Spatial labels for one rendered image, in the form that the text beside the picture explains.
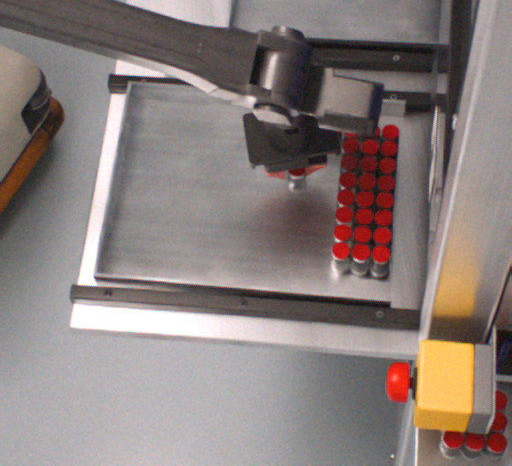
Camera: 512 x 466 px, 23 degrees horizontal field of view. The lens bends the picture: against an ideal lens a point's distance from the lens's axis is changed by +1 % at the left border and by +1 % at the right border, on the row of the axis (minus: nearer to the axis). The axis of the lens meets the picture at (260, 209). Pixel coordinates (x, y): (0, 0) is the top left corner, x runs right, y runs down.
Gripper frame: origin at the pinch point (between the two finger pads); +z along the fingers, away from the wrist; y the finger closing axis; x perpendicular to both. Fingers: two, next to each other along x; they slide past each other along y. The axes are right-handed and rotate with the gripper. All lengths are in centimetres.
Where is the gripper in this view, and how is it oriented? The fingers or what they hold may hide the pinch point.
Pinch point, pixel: (294, 169)
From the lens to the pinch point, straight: 144.7
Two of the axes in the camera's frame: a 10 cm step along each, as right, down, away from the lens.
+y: 9.9, -1.6, 0.0
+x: -1.4, -8.9, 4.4
